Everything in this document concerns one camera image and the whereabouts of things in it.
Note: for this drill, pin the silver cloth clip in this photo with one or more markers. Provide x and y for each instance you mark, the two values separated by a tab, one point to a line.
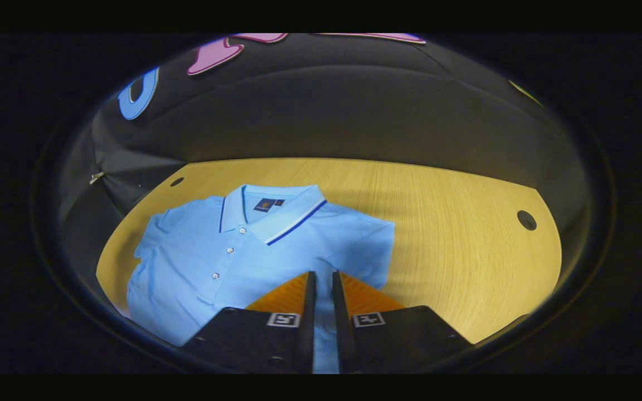
96	177

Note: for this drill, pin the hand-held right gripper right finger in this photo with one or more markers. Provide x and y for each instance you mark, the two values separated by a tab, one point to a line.
339	312

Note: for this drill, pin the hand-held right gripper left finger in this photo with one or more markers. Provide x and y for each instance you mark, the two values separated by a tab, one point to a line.
309	312

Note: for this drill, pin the light blue T-shirt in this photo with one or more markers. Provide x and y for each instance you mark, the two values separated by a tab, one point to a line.
198	262

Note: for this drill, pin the black backdrop cloth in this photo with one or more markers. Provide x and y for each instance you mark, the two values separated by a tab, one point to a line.
326	111

